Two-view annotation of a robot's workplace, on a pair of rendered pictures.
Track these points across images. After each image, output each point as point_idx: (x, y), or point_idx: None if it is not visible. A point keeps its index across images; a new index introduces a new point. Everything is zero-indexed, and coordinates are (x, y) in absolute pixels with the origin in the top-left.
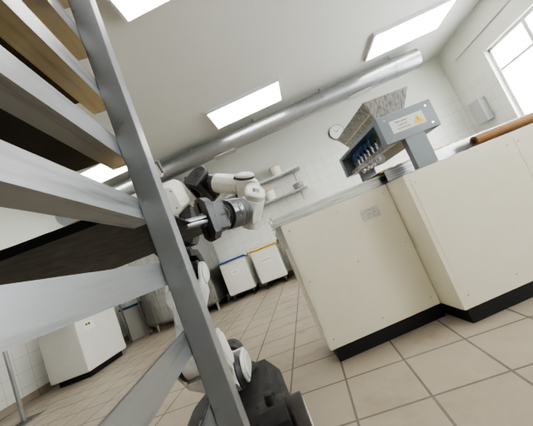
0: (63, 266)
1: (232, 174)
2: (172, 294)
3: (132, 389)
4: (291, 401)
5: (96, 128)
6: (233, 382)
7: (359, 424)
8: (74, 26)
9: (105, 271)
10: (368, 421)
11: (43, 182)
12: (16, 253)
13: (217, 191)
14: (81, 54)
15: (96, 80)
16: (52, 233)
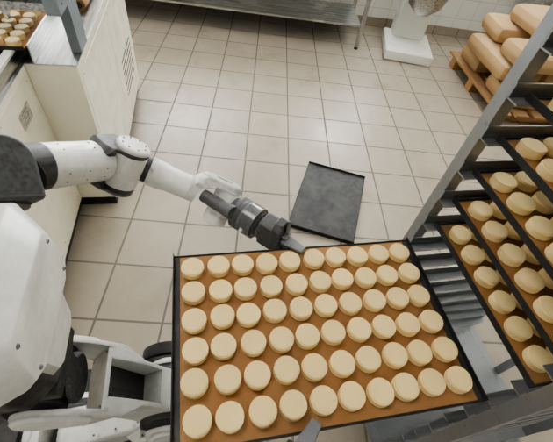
0: None
1: (81, 142)
2: None
3: (438, 267)
4: (170, 350)
5: (452, 217)
6: None
7: (168, 322)
8: (476, 165)
9: (448, 252)
10: (168, 315)
11: None
12: (438, 307)
13: (62, 187)
14: (463, 174)
15: (454, 190)
16: (429, 284)
